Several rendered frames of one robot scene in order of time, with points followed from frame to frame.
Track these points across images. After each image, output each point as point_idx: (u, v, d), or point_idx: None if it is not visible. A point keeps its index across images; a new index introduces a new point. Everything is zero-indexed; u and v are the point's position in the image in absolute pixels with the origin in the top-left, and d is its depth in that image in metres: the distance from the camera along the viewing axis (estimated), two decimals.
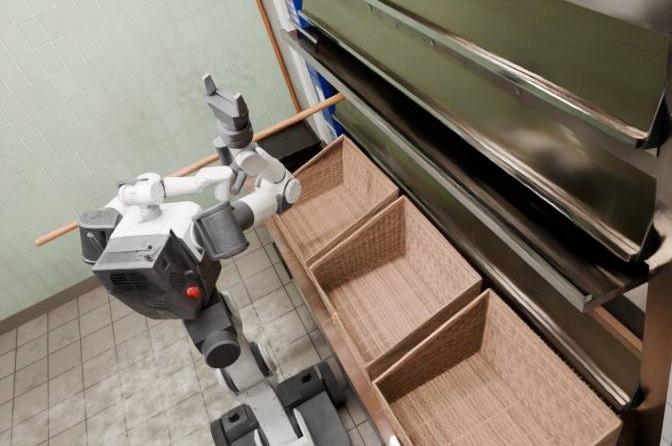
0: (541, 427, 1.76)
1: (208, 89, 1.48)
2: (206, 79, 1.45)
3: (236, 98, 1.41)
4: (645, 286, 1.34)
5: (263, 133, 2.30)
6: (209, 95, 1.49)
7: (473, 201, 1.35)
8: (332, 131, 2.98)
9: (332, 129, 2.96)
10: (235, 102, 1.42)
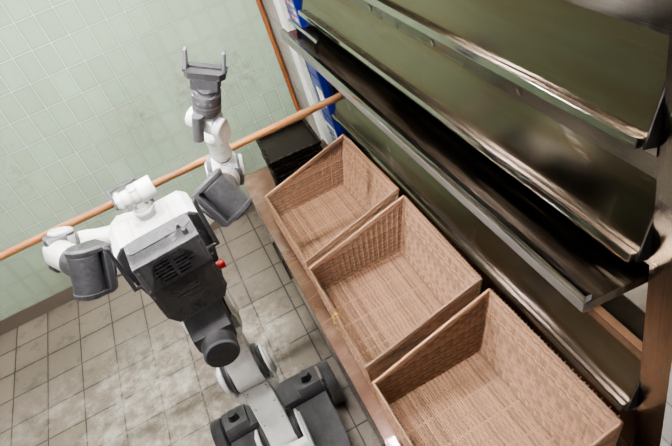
0: (541, 427, 1.76)
1: (186, 61, 1.65)
2: (185, 50, 1.63)
3: (224, 53, 1.63)
4: (645, 286, 1.34)
5: (163, 179, 2.23)
6: (186, 68, 1.66)
7: (473, 201, 1.35)
8: (332, 131, 2.98)
9: (332, 129, 2.96)
10: (223, 58, 1.64)
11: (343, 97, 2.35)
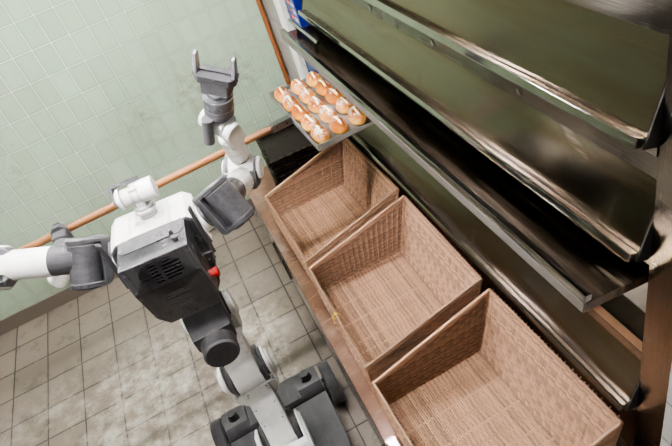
0: (541, 427, 1.76)
1: (196, 65, 1.60)
2: (196, 54, 1.58)
3: (234, 60, 1.57)
4: (645, 286, 1.34)
5: (85, 219, 2.17)
6: (197, 71, 1.62)
7: (473, 201, 1.35)
8: None
9: None
10: (232, 65, 1.58)
11: (273, 130, 2.31)
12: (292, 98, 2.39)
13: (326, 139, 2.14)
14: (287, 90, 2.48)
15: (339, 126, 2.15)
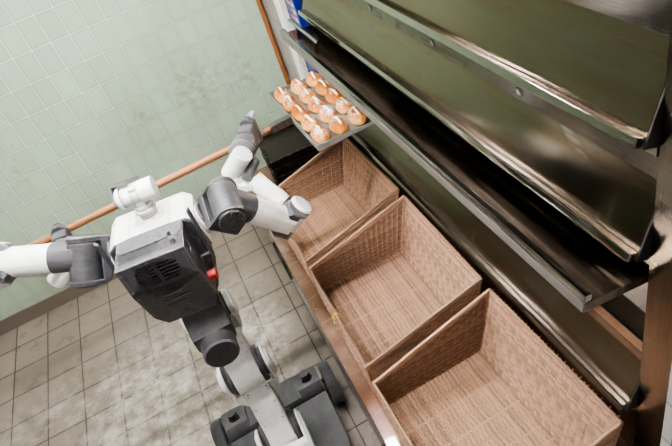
0: (541, 427, 1.76)
1: (252, 118, 2.10)
2: (253, 113, 2.12)
3: (262, 130, 2.18)
4: (645, 286, 1.34)
5: (85, 219, 2.17)
6: None
7: (473, 201, 1.35)
8: None
9: None
10: (262, 131, 2.17)
11: (273, 130, 2.31)
12: (292, 98, 2.39)
13: (326, 139, 2.14)
14: (287, 90, 2.48)
15: (339, 126, 2.15)
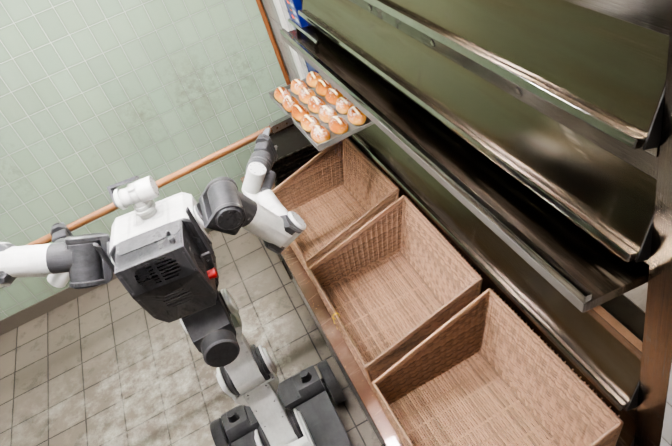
0: (541, 427, 1.76)
1: (267, 135, 2.21)
2: (268, 130, 2.24)
3: (277, 146, 2.29)
4: (645, 286, 1.34)
5: (85, 219, 2.17)
6: None
7: (473, 201, 1.35)
8: None
9: None
10: (277, 148, 2.28)
11: (273, 130, 2.31)
12: (292, 98, 2.39)
13: (326, 139, 2.14)
14: (287, 90, 2.48)
15: (339, 126, 2.15)
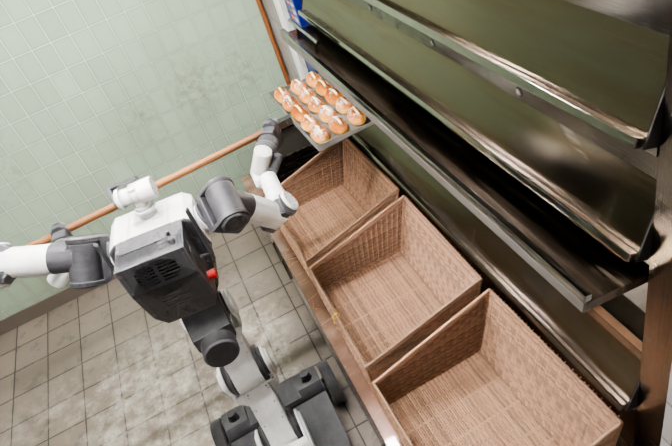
0: (541, 427, 1.76)
1: None
2: (276, 120, 2.32)
3: None
4: (645, 286, 1.34)
5: (85, 219, 2.17)
6: None
7: (473, 201, 1.35)
8: None
9: None
10: None
11: None
12: (292, 98, 2.39)
13: (326, 139, 2.14)
14: (287, 90, 2.48)
15: (339, 126, 2.15)
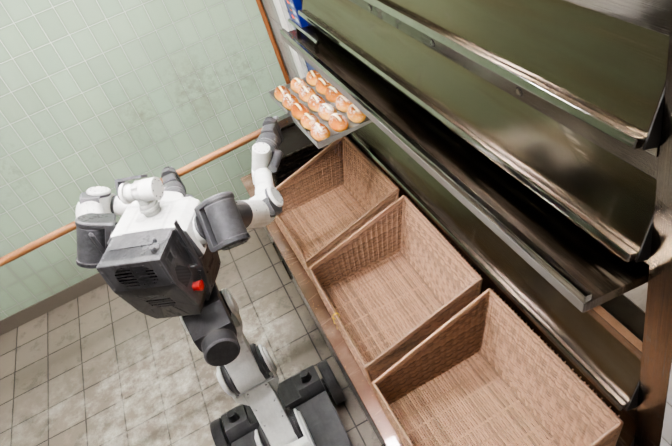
0: (541, 427, 1.76)
1: None
2: (276, 118, 2.32)
3: None
4: (645, 286, 1.34)
5: None
6: None
7: (473, 201, 1.35)
8: None
9: None
10: None
11: None
12: (292, 96, 2.39)
13: (326, 136, 2.13)
14: (287, 89, 2.48)
15: (339, 123, 2.14)
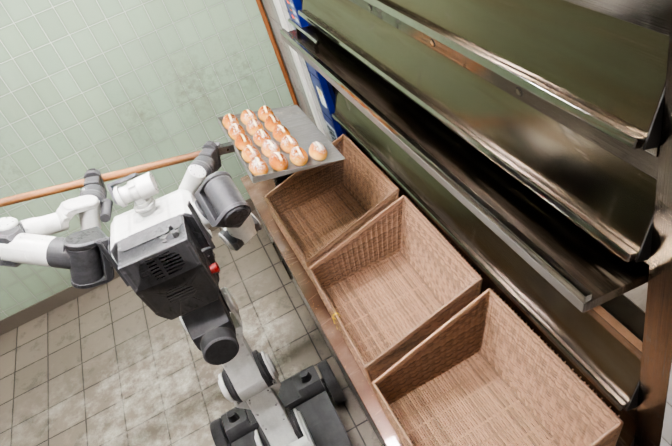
0: (541, 427, 1.76)
1: None
2: (218, 144, 2.28)
3: None
4: (645, 286, 1.34)
5: None
6: None
7: (473, 201, 1.35)
8: (332, 131, 2.98)
9: (332, 129, 2.96)
10: None
11: None
12: (239, 127, 2.36)
13: (263, 172, 2.10)
14: (236, 118, 2.45)
15: (279, 162, 2.12)
